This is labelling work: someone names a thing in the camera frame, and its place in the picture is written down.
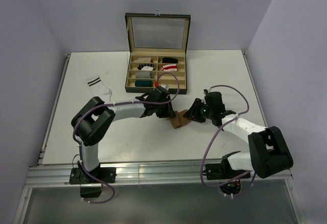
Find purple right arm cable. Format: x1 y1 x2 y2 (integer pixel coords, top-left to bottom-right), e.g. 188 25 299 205
200 85 256 198

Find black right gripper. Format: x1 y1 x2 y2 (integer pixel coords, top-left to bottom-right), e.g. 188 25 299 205
183 98 214 123

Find rolled teal sock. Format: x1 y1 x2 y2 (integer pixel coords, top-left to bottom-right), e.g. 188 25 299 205
134 80 152 87

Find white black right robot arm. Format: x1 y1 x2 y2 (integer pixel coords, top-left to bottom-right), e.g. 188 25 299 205
183 91 294 180

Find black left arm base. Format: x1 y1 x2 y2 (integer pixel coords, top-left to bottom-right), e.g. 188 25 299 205
68 166 116 198

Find aluminium table frame rail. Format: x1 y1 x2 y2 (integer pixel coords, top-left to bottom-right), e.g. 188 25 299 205
25 157 293 188

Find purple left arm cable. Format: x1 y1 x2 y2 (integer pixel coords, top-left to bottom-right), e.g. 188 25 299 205
73 72 180 205

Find rolled grey sock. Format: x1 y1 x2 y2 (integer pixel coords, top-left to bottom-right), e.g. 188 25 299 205
135 71 155 79

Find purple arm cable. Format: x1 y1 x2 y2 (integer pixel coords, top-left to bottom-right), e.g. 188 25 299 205
73 72 180 205
200 85 256 198

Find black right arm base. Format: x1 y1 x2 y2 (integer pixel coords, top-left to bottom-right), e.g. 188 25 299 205
202 151 251 195

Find rolled black white sock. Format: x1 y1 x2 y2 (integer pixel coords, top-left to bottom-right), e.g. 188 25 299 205
137 64 156 71

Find black compartment storage box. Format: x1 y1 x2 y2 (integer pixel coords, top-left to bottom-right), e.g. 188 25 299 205
125 10 191 95

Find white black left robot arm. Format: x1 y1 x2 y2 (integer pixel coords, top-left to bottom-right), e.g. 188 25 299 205
71 86 176 183

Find brown ribbed sock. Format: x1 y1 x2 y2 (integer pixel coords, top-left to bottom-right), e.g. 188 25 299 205
170 109 191 129

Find white sock black stripes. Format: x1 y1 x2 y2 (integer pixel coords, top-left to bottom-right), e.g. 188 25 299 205
86 75 112 102

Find red white striped sock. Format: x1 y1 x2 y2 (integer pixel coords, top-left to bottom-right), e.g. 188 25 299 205
161 64 178 72

